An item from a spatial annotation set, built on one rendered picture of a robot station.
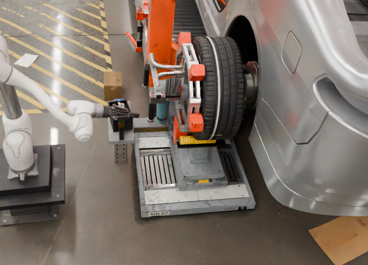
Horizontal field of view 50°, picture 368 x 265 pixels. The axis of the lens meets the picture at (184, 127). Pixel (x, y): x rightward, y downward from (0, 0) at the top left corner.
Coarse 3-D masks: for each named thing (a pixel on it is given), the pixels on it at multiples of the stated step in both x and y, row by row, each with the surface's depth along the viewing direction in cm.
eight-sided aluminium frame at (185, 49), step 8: (184, 48) 240; (192, 48) 241; (176, 56) 264; (184, 56) 240; (192, 56) 237; (176, 64) 268; (192, 64) 228; (192, 88) 228; (192, 96) 228; (176, 104) 277; (192, 104) 228; (176, 112) 274; (184, 112) 273; (184, 120) 271; (184, 128) 248
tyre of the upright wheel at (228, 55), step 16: (208, 48) 232; (224, 48) 234; (208, 64) 225; (224, 64) 227; (240, 64) 229; (208, 80) 224; (224, 80) 225; (240, 80) 227; (208, 96) 225; (224, 96) 226; (240, 96) 228; (208, 112) 228; (224, 112) 230; (240, 112) 232; (208, 128) 235; (224, 128) 238
